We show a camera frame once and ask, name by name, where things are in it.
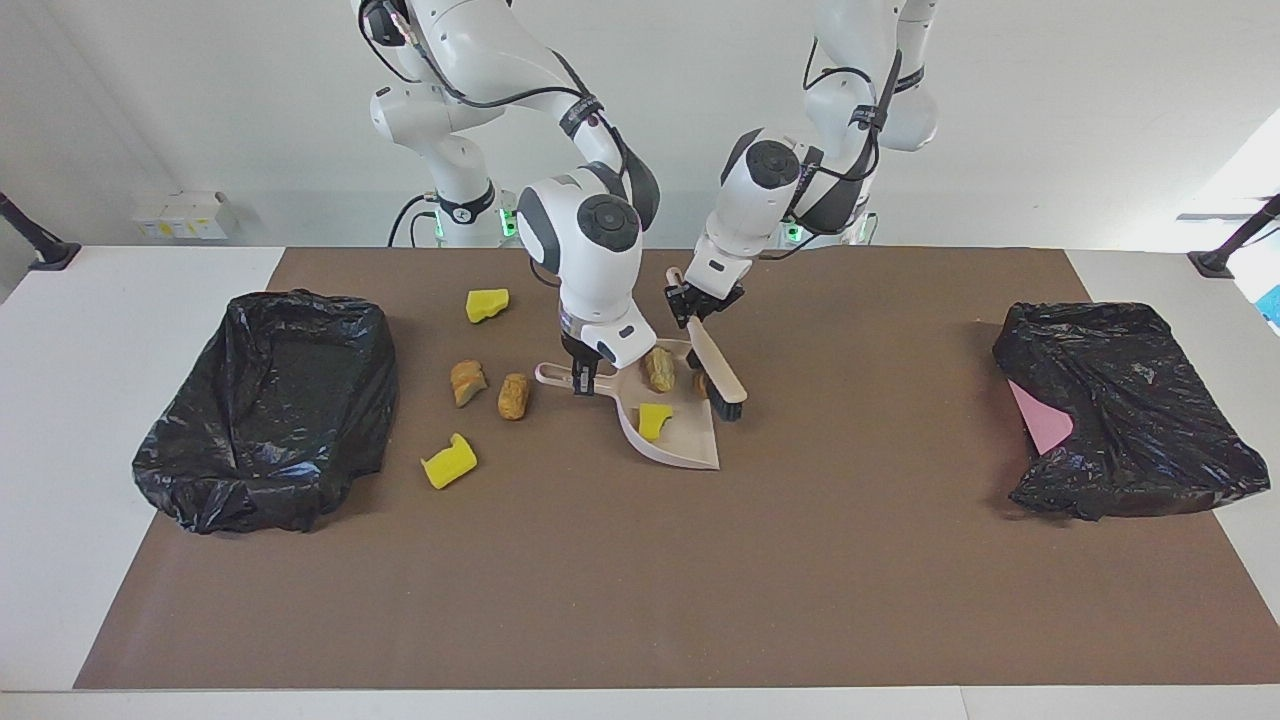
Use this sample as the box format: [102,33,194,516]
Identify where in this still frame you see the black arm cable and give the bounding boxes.
[805,40,901,211]
[385,0,641,201]

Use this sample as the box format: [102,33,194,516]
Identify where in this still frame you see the black plastic trash bag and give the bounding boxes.
[132,290,399,535]
[992,301,1271,522]

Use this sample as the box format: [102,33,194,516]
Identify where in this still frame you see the black camera stand leg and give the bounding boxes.
[0,192,81,271]
[1188,195,1280,279]

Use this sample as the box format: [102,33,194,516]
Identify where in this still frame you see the white small boxes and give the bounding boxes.
[132,192,236,239]

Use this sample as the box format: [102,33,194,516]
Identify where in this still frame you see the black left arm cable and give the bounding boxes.
[805,40,901,211]

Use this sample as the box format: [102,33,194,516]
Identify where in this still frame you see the brown table mat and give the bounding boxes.
[75,248,1280,691]

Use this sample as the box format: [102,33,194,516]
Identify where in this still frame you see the pink plastic bin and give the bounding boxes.
[1007,379,1075,456]

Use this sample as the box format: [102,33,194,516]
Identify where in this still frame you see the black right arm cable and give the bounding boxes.
[385,0,641,201]

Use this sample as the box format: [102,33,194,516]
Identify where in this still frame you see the beige hand brush black bristles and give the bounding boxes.
[666,267,749,422]

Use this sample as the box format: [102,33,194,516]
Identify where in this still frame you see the yellow notched sponge piece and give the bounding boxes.
[420,432,479,491]

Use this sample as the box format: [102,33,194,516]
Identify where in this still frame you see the striped croissant bread piece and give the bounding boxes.
[449,360,489,408]

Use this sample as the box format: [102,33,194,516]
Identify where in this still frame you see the black right base cable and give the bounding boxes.
[388,193,441,249]

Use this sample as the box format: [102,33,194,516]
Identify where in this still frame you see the pale pink plastic dustpan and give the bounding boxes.
[534,338,722,471]

